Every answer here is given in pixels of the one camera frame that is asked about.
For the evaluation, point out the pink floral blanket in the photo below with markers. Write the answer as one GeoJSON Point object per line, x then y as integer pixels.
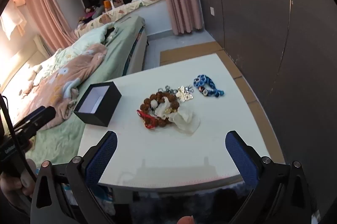
{"type": "Point", "coordinates": [65, 82]}

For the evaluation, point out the pile of plush toys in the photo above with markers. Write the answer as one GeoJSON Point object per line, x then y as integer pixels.
{"type": "Point", "coordinates": [90, 13]}

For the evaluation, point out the black jewelry box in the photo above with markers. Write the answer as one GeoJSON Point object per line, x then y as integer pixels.
{"type": "Point", "coordinates": [105, 113]}

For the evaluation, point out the brown cardboard sheets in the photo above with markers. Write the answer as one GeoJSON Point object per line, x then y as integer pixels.
{"type": "Point", "coordinates": [237, 68]}

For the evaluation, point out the white organza pouch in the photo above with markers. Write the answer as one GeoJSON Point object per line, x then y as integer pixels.
{"type": "Point", "coordinates": [184, 121]}

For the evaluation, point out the pale hanging cloth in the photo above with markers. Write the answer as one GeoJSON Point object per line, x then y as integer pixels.
{"type": "Point", "coordinates": [11, 20]}

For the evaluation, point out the white radiator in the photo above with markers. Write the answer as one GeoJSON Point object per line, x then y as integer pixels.
{"type": "Point", "coordinates": [42, 46]}

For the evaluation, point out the pale plush toy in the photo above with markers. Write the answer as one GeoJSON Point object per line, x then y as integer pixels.
{"type": "Point", "coordinates": [31, 79]}

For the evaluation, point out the cream printed quilt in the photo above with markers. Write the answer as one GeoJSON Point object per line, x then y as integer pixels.
{"type": "Point", "coordinates": [118, 12]}

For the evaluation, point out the bed with green sheet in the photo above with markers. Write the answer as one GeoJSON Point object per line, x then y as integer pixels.
{"type": "Point", "coordinates": [115, 50]}

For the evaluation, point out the white wall switch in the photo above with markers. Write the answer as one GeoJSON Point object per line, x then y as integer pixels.
{"type": "Point", "coordinates": [212, 11]}

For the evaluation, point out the person's left hand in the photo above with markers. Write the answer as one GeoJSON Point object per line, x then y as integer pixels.
{"type": "Point", "coordinates": [15, 187]}

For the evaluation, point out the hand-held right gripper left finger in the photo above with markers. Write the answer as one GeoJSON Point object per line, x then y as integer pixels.
{"type": "Point", "coordinates": [102, 158]}

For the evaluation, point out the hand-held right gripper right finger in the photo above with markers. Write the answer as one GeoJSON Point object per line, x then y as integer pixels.
{"type": "Point", "coordinates": [242, 158]}

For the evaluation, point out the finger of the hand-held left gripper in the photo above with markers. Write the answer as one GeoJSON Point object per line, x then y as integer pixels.
{"type": "Point", "coordinates": [36, 117]}

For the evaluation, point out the light green quilt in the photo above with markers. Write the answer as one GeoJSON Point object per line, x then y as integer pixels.
{"type": "Point", "coordinates": [84, 42]}

